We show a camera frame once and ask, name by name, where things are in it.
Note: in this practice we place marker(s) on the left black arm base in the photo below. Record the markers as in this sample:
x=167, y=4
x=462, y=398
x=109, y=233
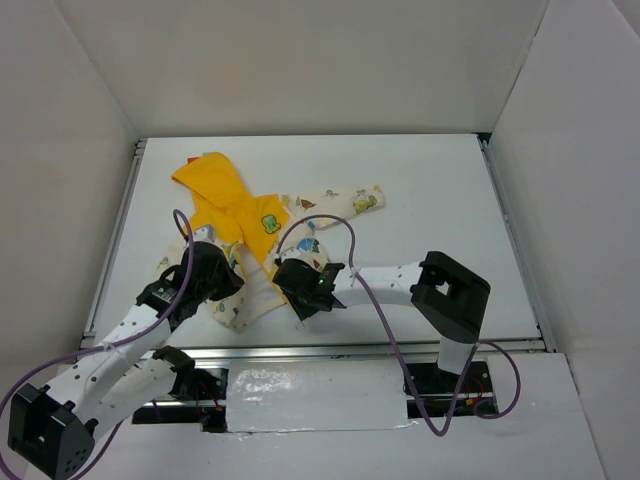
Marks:
x=205, y=389

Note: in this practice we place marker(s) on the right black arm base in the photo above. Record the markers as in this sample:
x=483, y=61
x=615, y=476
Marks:
x=429, y=380

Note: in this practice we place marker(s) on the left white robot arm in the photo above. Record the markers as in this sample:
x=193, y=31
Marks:
x=55, y=427

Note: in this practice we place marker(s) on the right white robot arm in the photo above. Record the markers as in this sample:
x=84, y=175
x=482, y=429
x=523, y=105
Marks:
x=448, y=295

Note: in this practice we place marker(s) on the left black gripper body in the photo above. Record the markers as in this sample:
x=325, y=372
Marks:
x=220, y=272

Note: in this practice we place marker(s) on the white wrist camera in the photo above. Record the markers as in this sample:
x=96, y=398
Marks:
x=206, y=233
x=290, y=257

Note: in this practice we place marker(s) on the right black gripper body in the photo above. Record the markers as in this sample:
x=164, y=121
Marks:
x=291, y=279

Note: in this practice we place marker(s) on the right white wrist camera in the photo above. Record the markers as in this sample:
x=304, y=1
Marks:
x=290, y=257

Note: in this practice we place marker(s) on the white taped cover plate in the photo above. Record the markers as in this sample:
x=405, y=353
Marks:
x=335, y=395

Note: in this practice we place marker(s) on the yellow hooded dinosaur print jacket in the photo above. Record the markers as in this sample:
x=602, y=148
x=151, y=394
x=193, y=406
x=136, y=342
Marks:
x=253, y=231

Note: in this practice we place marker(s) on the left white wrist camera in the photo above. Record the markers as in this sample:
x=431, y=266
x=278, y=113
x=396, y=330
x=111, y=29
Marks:
x=206, y=233

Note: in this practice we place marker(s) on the aluminium front rail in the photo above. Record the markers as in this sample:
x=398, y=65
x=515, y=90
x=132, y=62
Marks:
x=336, y=351

